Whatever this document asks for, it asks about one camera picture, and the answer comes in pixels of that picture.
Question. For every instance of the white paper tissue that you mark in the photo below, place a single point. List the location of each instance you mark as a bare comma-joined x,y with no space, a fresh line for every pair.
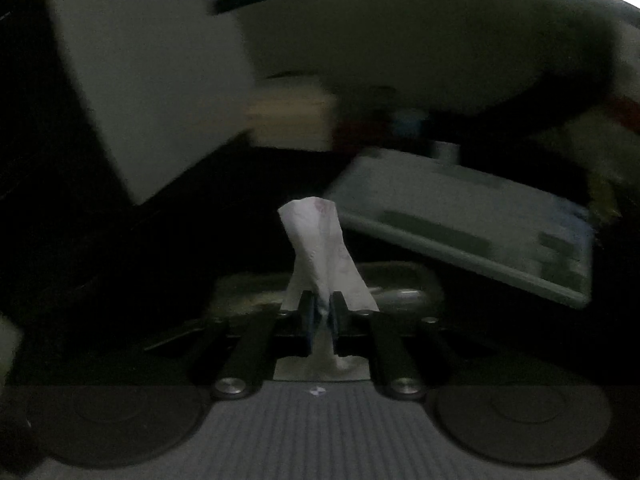
320,250

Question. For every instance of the white computer case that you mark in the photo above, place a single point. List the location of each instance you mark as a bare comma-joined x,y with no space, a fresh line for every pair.
150,75

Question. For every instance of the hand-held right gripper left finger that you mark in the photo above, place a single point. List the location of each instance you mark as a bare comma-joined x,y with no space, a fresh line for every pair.
311,317

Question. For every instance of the clear glass jar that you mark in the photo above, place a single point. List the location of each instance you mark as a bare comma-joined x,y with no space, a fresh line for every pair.
400,287

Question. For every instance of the beige cardboard box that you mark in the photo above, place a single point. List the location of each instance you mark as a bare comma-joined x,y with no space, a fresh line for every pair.
295,115

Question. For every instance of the small blue box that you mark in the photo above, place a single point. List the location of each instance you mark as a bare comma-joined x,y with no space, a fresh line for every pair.
410,122

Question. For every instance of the small white container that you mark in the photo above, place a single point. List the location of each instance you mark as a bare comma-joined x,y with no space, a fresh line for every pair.
445,150

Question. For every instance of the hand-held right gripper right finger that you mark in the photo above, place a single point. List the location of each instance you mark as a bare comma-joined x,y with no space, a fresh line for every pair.
334,317

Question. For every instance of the bottle with yellow liquid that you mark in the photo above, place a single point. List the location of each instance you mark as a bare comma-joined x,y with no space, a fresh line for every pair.
605,195

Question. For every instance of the white and grey keyboard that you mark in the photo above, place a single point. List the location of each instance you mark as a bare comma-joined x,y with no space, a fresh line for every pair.
465,220

